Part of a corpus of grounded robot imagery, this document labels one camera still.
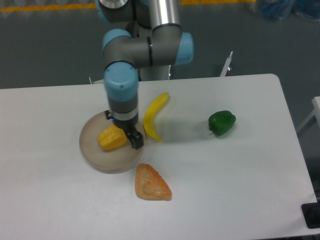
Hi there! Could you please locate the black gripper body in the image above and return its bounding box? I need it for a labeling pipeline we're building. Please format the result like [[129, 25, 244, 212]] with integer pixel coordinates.
[[112, 115, 138, 133]]

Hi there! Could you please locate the yellow toy pepper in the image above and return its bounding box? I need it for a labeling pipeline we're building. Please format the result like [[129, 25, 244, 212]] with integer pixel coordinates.
[[97, 124, 128, 151]]

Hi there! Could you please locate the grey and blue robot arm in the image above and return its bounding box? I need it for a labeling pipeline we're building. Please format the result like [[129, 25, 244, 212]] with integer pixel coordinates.
[[95, 0, 194, 150]]

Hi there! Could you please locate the beige round plate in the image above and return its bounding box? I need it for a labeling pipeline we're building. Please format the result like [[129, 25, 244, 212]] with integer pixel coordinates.
[[79, 112, 145, 174]]

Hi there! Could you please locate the green toy pepper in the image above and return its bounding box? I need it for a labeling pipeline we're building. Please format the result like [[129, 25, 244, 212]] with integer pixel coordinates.
[[208, 110, 237, 137]]

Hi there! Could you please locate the yellow toy banana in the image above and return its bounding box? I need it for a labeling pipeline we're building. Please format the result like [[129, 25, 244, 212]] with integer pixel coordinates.
[[143, 92, 170, 142]]

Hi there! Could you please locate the brown toy pastry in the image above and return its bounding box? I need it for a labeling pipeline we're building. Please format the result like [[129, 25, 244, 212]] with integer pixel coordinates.
[[134, 163, 172, 201]]

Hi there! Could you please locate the white furniture at right edge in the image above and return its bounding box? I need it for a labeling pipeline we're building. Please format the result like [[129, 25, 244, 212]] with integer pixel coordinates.
[[296, 96, 320, 138]]

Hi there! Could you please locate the blue plastic bag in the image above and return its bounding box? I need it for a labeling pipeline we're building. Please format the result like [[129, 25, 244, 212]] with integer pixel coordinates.
[[255, 0, 320, 22]]

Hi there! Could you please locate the black device at table edge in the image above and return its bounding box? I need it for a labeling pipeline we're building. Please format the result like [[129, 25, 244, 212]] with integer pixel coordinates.
[[301, 202, 320, 229]]

